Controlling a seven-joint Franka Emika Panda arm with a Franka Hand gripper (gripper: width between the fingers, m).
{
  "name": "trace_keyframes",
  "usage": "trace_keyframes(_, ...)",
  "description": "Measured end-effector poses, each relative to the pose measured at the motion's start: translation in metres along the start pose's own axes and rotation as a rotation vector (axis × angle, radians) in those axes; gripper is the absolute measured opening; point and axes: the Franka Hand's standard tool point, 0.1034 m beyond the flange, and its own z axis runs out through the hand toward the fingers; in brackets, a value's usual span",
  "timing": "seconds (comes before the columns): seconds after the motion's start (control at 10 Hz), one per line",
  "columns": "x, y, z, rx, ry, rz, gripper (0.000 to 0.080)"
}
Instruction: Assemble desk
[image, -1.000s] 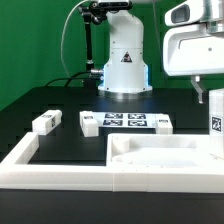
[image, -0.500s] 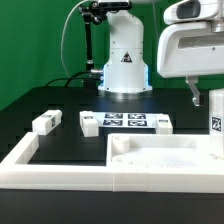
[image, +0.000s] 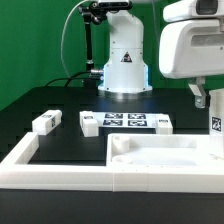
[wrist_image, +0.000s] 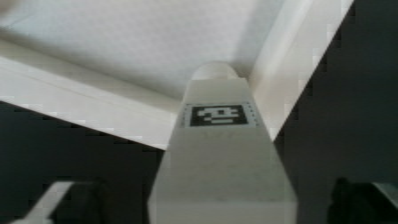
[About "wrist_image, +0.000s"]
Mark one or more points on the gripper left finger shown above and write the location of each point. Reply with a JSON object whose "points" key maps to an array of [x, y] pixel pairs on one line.
{"points": [[69, 205]]}

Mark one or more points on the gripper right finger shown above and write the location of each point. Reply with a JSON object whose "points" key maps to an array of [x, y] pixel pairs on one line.
{"points": [[364, 203]]}

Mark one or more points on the white desk tabletop panel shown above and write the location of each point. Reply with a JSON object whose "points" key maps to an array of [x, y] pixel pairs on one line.
{"points": [[98, 56]]}

